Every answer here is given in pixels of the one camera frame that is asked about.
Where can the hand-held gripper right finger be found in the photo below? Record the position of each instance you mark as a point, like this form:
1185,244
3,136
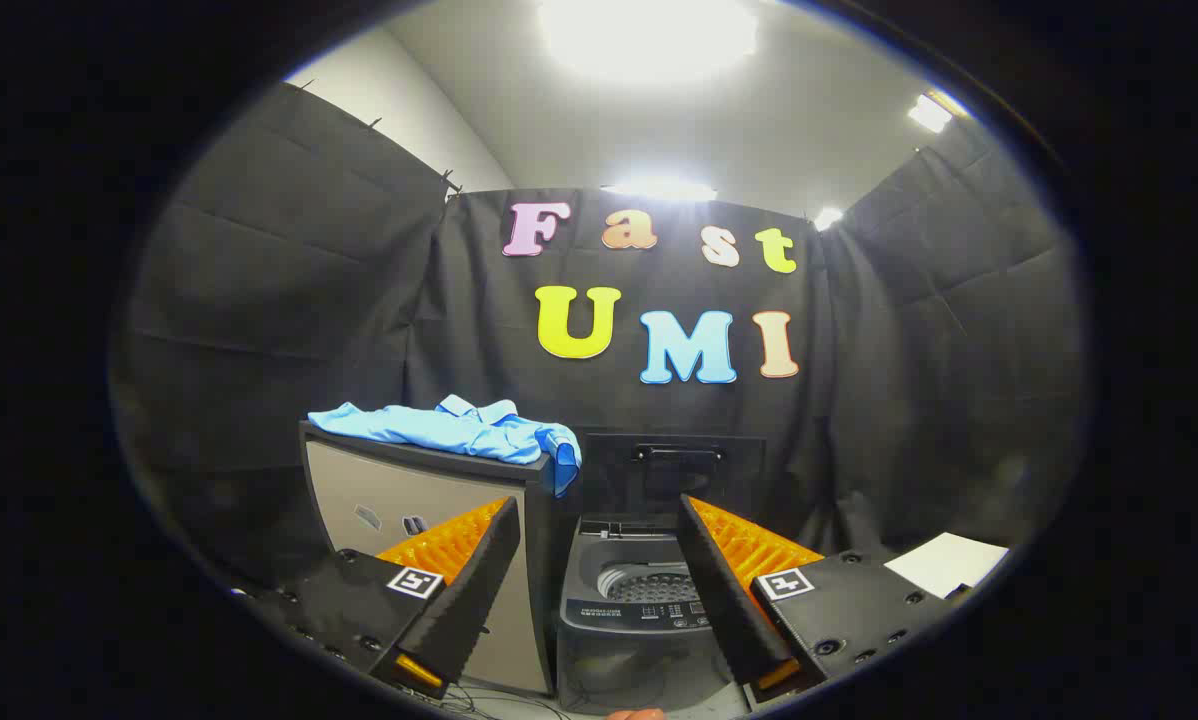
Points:
724,600

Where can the large ceiling light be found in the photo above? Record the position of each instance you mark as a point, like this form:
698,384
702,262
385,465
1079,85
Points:
649,35

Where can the light blue polo shirt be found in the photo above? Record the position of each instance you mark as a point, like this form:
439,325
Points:
459,428

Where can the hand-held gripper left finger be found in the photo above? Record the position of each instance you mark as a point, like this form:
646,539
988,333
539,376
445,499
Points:
469,600

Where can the dark transparent washing machine lid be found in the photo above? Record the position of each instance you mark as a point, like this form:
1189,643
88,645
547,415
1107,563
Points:
609,480

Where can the grey cabinet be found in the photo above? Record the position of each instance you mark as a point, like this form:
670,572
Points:
389,490

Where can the long ceiling light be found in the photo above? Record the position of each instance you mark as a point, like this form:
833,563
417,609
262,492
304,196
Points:
659,189

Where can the white sheet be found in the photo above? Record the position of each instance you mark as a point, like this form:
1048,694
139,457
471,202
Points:
947,565

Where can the small ceiling light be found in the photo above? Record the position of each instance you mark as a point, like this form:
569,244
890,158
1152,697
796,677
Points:
828,218
929,112

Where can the grey washing machine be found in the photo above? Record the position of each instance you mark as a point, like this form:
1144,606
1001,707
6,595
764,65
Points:
619,640

